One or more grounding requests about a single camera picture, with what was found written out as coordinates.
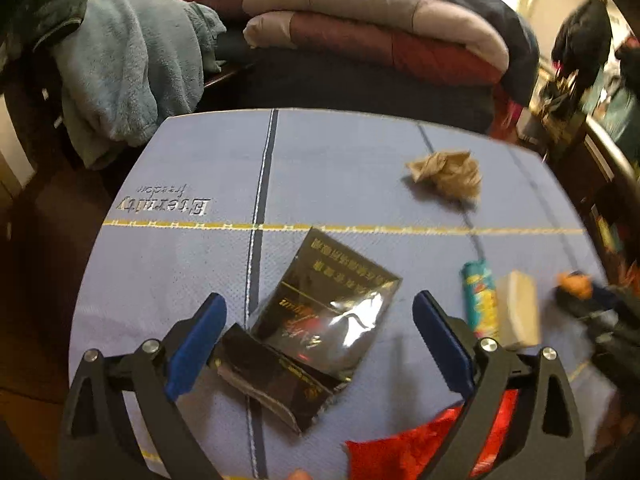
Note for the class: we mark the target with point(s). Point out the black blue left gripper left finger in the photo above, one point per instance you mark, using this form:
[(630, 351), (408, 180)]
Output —
[(97, 439)]

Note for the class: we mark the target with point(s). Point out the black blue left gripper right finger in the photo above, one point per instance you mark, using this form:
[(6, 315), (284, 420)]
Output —
[(518, 417)]

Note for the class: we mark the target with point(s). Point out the orange wrapper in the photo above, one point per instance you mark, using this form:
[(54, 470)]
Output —
[(577, 285)]

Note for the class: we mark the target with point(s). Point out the red plastic snack bag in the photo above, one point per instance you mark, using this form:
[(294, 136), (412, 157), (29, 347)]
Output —
[(403, 456)]

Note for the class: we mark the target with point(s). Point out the teal colourful tube wrapper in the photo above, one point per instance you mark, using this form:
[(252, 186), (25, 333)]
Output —
[(480, 299)]

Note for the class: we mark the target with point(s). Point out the black cigarette pack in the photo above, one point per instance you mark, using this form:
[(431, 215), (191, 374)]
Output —
[(309, 338)]

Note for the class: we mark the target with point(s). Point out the dark wooden dresser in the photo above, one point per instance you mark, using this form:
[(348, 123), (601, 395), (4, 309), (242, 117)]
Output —
[(597, 178)]

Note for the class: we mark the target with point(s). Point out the crumpled brown paper ball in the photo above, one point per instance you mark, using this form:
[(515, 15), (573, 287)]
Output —
[(453, 174)]

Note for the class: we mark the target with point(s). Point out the blue checked table cloth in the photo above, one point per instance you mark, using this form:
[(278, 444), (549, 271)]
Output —
[(220, 202)]

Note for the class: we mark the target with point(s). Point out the hanging black jacket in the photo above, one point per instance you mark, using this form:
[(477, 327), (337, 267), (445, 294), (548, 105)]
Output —
[(584, 39)]

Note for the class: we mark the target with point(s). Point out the folded pink red quilt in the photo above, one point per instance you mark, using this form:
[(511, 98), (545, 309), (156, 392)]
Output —
[(432, 40)]

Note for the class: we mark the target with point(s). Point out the light blue fleece blanket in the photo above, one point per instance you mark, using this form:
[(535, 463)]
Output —
[(130, 65)]

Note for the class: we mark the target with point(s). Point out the dark blue duvet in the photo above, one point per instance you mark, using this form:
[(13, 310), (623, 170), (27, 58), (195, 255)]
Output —
[(286, 77)]

